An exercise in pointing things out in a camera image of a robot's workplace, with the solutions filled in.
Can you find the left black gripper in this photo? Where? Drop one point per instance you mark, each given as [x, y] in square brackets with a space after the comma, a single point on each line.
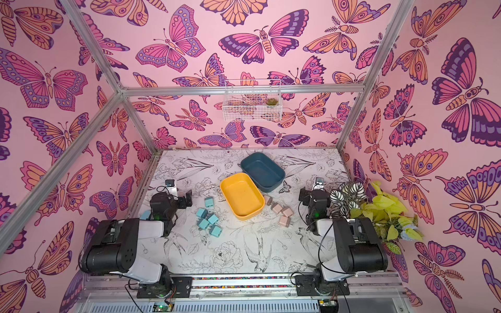
[184, 199]

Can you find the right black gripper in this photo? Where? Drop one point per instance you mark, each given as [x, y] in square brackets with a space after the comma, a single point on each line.
[306, 197]

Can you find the teal plug two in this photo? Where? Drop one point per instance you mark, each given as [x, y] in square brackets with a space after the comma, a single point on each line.
[202, 213]

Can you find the teal plug four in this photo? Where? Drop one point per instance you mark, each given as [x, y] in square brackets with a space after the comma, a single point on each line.
[203, 224]

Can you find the teal plug one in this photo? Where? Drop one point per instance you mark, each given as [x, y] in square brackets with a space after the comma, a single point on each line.
[209, 202]

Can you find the teal plug three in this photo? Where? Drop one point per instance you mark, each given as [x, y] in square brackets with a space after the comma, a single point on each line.
[213, 219]

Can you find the teal plug five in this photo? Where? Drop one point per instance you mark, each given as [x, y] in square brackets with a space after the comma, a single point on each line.
[216, 231]

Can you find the yellow storage tray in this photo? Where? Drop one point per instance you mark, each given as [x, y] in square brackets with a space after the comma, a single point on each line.
[243, 196]

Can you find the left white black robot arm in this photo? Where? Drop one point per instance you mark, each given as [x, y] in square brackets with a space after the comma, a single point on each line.
[113, 249]

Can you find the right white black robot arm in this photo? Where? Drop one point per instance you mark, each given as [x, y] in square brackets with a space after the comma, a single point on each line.
[349, 245]

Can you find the dark teal storage tray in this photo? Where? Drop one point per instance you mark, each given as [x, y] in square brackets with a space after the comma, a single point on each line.
[265, 173]

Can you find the light blue brush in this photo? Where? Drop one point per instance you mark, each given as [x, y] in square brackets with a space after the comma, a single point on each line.
[145, 215]

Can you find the pink plug three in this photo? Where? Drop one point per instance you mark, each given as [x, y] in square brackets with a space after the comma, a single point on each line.
[287, 212]

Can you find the green potted plant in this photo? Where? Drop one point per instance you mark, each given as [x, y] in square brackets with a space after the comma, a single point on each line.
[390, 218]

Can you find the pink plug four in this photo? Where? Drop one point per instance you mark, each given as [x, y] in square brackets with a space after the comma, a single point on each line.
[284, 221]

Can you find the pink plug two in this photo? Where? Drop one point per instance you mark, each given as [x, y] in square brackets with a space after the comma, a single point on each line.
[277, 208]

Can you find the pink plug one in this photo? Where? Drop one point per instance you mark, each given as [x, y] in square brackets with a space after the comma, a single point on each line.
[268, 200]

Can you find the small green plant in basket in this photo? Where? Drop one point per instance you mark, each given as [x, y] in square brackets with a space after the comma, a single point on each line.
[272, 102]

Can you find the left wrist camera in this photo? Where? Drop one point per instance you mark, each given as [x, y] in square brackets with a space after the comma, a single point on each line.
[170, 186]

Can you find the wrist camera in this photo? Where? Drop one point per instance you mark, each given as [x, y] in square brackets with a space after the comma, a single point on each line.
[170, 186]
[319, 184]

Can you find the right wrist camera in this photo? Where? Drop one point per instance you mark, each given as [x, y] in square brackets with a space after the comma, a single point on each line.
[319, 184]

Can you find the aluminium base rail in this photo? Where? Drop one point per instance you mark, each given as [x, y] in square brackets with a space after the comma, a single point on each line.
[276, 292]

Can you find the white wire basket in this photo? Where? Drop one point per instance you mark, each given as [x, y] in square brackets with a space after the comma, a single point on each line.
[245, 99]

